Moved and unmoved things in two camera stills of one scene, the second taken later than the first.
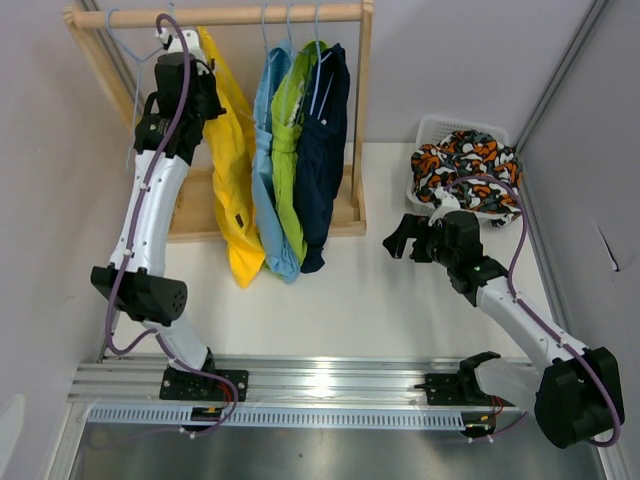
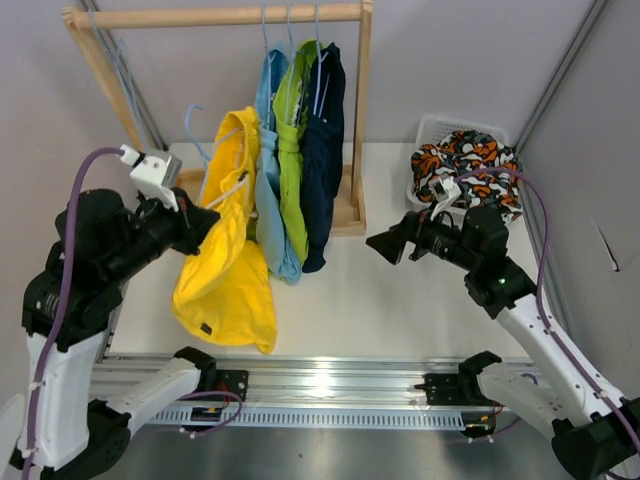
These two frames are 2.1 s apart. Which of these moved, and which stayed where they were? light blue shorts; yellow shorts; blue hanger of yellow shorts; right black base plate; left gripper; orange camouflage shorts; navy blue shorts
Moved: blue hanger of yellow shorts; left gripper; yellow shorts
Stayed: orange camouflage shorts; right black base plate; light blue shorts; navy blue shorts
